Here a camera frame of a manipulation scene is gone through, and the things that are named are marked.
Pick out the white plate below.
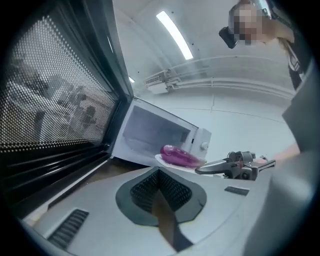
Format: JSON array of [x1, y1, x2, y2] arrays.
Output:
[[154, 152, 213, 176]]

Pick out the white microwave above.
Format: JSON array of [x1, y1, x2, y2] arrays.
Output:
[[0, 0, 213, 222]]

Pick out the person's head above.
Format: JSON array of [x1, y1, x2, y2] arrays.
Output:
[[228, 0, 278, 47]]

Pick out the white ceiling pipes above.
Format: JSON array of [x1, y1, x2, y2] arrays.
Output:
[[164, 56, 296, 101]]

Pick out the person's right forearm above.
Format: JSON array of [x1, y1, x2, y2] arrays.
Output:
[[272, 143, 301, 162]]

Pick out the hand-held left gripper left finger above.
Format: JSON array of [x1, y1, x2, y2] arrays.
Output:
[[33, 166, 176, 256]]

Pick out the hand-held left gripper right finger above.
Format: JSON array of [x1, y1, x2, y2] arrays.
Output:
[[159, 166, 257, 253]]

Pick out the black head-worn camera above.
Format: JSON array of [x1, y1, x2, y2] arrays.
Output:
[[218, 26, 240, 50]]

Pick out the purple eggplant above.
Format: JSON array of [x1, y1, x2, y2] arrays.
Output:
[[159, 144, 207, 168]]

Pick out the white wall air unit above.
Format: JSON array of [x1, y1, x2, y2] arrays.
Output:
[[144, 74, 169, 95]]

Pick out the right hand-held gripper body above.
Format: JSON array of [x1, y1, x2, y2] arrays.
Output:
[[223, 150, 276, 181]]

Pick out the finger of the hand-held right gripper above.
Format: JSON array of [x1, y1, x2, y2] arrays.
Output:
[[194, 160, 228, 175]]

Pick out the person's black striped shirt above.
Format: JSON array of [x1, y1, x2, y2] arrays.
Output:
[[276, 24, 315, 91]]

